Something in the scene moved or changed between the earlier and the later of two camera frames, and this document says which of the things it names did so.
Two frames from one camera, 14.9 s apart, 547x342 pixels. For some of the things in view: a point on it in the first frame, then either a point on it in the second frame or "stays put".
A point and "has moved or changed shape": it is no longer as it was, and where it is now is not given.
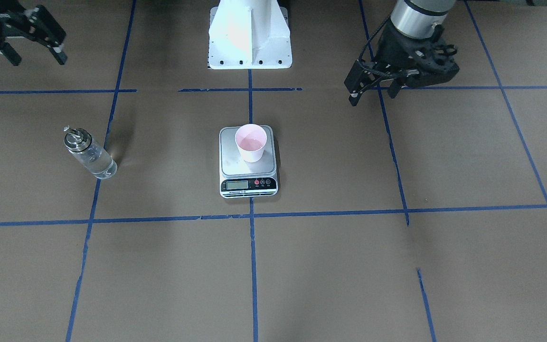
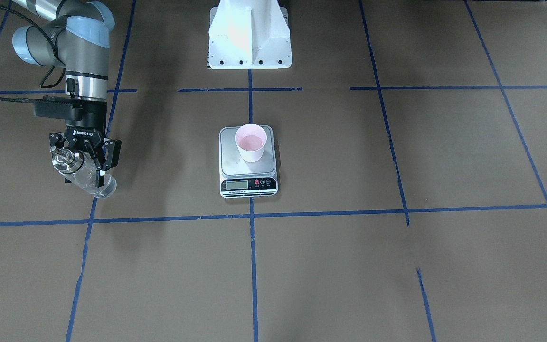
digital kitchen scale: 240,179 stays put
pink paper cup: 251,138 stays put
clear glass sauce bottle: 91,154 has moved or changed shape
